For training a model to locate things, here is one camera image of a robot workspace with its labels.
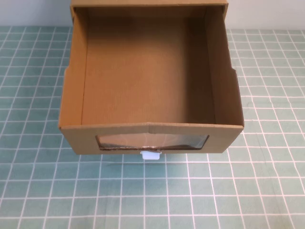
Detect green white grid tablecloth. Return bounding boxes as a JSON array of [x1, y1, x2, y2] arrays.
[[0, 25, 305, 229]]

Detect upper cardboard drawer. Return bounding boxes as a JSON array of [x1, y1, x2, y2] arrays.
[[70, 0, 230, 27]]

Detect white plastic drawer handle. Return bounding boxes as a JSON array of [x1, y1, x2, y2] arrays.
[[140, 150, 163, 161]]

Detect brown cardboard drawer with window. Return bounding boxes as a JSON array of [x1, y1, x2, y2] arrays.
[[58, 4, 245, 157]]

